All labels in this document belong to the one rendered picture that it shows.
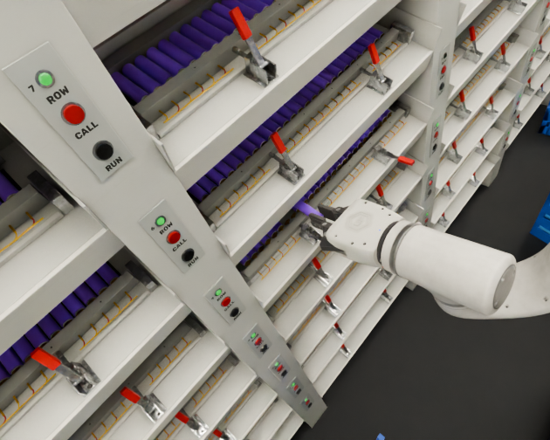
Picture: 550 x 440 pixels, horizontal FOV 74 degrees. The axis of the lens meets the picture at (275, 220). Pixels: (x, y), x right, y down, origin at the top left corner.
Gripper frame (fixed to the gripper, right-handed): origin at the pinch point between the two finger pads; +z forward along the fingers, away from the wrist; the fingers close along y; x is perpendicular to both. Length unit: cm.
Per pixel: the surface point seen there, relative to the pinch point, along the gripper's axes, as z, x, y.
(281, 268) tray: 6.3, 7.7, 10.3
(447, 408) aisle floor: -6, 106, -9
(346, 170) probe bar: 8.6, 3.7, -15.9
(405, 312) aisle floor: 23, 99, -31
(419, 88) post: 5.3, -0.8, -41.7
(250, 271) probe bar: 8.2, 3.8, 15.3
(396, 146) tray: 6.3, 7.8, -30.9
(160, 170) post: -5.4, -29.3, 20.2
